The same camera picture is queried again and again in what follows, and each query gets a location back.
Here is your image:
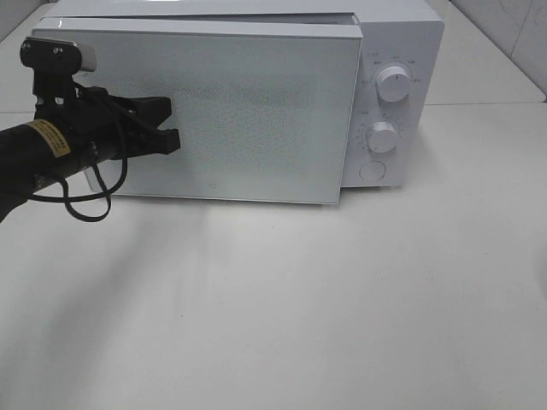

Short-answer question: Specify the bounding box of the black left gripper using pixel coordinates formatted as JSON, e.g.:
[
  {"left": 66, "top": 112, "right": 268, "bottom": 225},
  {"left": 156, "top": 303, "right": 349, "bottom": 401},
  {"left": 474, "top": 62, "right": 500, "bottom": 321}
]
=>
[{"left": 32, "top": 69, "right": 179, "bottom": 161}]

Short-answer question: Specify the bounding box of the white microwave door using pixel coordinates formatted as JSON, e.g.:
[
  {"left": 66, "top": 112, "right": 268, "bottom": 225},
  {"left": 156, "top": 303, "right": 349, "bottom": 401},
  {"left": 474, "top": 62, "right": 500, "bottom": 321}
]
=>
[{"left": 33, "top": 17, "right": 362, "bottom": 204}]

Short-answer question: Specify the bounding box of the round white door button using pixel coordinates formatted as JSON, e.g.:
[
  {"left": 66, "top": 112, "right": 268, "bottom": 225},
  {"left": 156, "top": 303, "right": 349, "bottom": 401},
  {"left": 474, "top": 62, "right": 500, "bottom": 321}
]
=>
[{"left": 359, "top": 161, "right": 386, "bottom": 183}]

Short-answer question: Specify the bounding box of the white microwave knob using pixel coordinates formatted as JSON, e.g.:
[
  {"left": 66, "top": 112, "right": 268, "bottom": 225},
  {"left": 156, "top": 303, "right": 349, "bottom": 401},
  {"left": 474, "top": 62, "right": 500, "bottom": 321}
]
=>
[
  {"left": 374, "top": 63, "right": 412, "bottom": 103},
  {"left": 366, "top": 121, "right": 399, "bottom": 154}
]

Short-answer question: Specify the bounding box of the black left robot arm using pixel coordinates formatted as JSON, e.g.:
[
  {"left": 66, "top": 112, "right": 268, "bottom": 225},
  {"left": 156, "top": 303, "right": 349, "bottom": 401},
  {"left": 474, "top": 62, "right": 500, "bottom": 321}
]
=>
[{"left": 1, "top": 70, "right": 180, "bottom": 222}]

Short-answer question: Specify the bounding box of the white microwave oven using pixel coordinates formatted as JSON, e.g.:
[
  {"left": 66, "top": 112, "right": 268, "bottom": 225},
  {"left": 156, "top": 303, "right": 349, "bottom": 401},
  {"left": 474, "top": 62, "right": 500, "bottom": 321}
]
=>
[{"left": 33, "top": 1, "right": 444, "bottom": 188}]

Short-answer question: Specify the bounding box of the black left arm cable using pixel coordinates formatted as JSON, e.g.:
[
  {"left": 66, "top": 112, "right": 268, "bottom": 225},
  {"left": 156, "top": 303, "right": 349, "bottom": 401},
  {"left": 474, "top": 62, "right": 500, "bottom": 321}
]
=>
[{"left": 29, "top": 83, "right": 149, "bottom": 222}]

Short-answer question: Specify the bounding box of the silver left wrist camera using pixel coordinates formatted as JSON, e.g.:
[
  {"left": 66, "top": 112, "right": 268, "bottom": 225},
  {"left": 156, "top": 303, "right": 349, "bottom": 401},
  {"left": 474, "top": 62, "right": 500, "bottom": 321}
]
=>
[{"left": 20, "top": 37, "right": 97, "bottom": 75}]

